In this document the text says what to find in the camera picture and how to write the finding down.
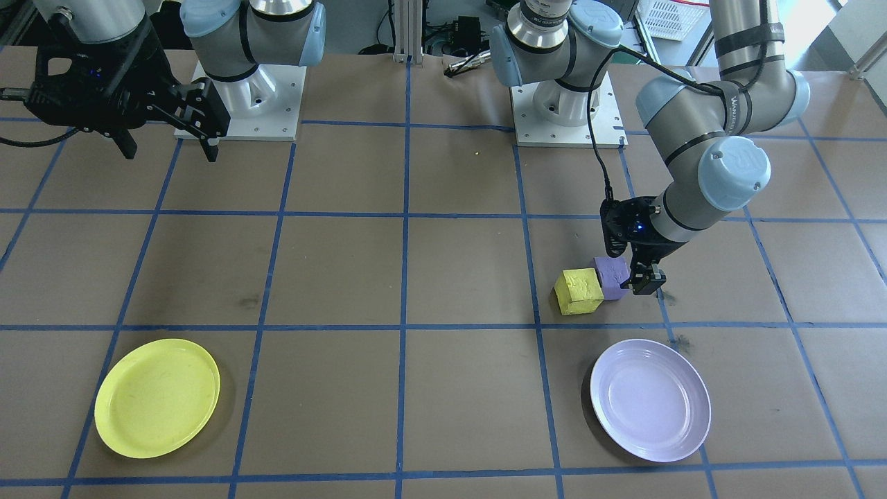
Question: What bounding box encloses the aluminium profile post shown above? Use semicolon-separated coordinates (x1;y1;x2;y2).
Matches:
390;0;425;64

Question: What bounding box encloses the yellow foam block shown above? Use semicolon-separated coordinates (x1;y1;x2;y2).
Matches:
553;268;605;317

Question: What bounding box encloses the metal bar frame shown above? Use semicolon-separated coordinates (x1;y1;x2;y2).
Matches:
854;49;887;79

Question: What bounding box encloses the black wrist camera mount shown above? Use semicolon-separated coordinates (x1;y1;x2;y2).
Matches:
24;52;77;125

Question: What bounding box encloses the purple foam block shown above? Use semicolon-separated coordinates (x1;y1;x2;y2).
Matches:
592;255;633;301

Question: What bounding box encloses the black hub box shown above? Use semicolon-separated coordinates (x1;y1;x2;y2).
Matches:
450;15;484;44

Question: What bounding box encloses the white plastic basket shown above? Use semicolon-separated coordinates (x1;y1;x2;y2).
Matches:
636;0;713;41

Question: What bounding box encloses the silver metal tool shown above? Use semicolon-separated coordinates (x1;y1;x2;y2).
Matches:
446;50;494;78

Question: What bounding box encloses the yellow plastic plate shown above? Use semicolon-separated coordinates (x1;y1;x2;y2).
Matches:
94;338;221;459

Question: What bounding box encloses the purple plastic plate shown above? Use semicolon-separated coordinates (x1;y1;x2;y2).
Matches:
589;338;712;464

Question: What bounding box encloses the white square base plate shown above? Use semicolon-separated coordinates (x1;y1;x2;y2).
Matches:
173;64;307;141
509;69;628;148

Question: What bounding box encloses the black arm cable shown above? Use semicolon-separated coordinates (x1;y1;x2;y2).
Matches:
586;45;756;209
0;85;77;148

